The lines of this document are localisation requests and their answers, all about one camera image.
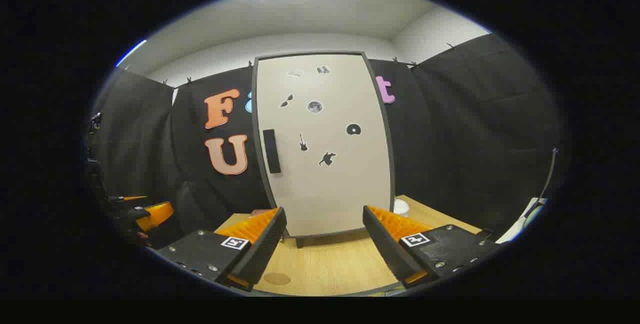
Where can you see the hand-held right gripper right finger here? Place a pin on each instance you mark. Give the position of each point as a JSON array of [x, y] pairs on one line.
[[385, 246]]

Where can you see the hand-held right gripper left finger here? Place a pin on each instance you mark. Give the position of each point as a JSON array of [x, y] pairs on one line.
[[265, 251]]

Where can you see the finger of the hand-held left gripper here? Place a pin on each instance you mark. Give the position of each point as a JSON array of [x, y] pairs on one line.
[[157, 214], [135, 197]]

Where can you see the round brown coaster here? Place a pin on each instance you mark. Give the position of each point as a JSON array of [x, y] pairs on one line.
[[277, 278]]

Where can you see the grey cabinet door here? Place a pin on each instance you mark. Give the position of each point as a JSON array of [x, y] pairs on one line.
[[330, 189]]

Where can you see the white ceramic pot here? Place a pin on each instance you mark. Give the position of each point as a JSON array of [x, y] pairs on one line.
[[401, 208]]

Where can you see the black backdrop cloth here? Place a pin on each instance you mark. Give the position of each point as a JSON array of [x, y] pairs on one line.
[[450, 139]]

